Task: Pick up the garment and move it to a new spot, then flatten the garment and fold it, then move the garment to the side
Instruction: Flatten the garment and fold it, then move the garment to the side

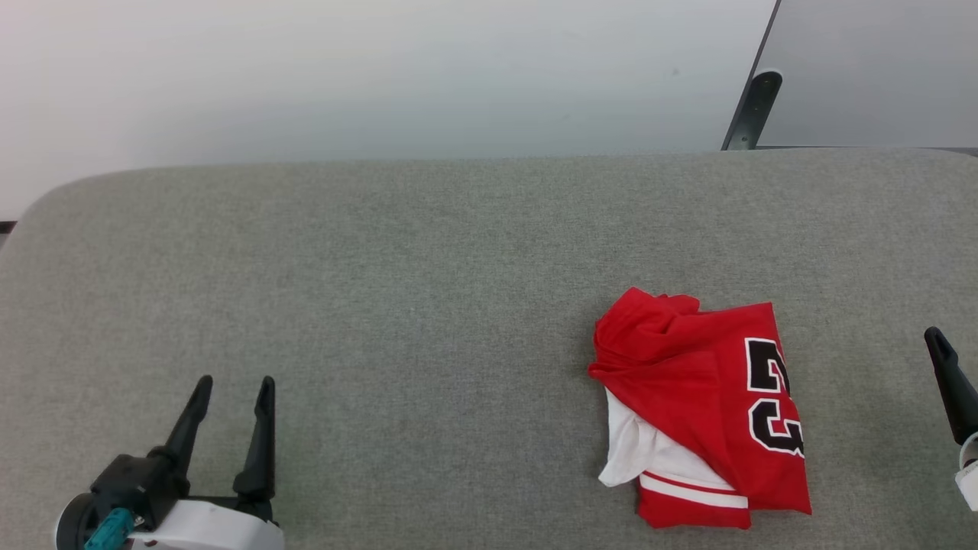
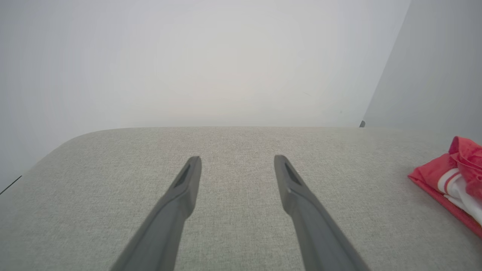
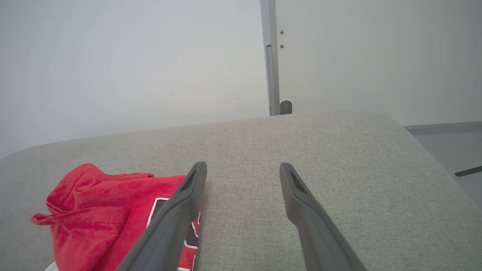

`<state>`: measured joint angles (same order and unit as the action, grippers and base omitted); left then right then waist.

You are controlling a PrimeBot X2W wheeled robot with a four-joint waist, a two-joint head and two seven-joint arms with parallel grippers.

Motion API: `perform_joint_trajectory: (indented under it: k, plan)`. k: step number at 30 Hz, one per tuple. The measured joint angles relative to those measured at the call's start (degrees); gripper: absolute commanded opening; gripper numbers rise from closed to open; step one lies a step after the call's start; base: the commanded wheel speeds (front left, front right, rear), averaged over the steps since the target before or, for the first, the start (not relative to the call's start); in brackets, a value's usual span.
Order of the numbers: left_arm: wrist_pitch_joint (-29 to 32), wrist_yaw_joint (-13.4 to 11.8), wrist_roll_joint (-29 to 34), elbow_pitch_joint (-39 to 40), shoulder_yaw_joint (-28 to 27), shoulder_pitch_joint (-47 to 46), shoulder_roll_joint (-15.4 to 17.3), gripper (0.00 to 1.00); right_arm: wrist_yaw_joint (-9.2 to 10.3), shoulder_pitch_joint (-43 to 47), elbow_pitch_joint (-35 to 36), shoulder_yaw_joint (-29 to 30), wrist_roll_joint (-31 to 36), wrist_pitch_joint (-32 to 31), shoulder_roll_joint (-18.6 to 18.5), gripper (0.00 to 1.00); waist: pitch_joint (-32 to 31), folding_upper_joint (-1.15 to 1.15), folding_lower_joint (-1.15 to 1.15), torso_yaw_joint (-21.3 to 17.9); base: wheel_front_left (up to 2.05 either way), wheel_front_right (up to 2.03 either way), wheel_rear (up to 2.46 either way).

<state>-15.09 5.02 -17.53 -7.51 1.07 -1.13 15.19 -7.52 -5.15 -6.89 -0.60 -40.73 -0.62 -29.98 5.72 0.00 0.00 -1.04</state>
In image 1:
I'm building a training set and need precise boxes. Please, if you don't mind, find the dark metal bracket post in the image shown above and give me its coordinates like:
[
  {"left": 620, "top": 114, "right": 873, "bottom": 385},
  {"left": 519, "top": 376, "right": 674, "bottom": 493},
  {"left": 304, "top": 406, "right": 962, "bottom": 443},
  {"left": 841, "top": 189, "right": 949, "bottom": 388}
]
[{"left": 721, "top": 69, "right": 783, "bottom": 151}]

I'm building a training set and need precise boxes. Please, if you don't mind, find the teal left camera connector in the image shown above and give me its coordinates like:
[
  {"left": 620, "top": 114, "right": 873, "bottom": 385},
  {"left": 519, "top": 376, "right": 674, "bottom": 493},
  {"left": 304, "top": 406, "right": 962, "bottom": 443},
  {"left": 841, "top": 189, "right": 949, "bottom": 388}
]
[{"left": 83, "top": 507, "right": 137, "bottom": 550}]

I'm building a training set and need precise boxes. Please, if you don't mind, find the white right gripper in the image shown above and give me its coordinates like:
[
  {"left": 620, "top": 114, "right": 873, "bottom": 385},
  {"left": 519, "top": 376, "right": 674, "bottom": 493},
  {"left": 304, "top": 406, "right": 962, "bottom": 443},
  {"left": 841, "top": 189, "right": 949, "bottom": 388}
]
[{"left": 924, "top": 326, "right": 978, "bottom": 512}]

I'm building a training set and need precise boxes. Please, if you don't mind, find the red and white jersey garment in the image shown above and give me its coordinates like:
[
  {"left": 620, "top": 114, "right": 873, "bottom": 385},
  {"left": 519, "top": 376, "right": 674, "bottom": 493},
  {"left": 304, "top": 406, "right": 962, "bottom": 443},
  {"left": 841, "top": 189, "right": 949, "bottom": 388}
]
[{"left": 587, "top": 287, "right": 813, "bottom": 530}]

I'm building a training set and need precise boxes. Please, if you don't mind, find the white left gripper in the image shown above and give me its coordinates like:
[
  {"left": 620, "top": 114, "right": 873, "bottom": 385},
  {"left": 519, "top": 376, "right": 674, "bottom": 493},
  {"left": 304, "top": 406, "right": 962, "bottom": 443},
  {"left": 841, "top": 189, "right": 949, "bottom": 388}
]
[{"left": 126, "top": 375, "right": 286, "bottom": 550}]

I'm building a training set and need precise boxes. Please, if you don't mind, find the grey flat panel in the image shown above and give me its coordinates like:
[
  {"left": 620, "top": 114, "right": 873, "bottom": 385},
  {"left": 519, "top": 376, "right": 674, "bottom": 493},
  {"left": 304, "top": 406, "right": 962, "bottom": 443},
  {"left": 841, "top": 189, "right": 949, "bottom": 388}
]
[{"left": 753, "top": 0, "right": 978, "bottom": 150}]

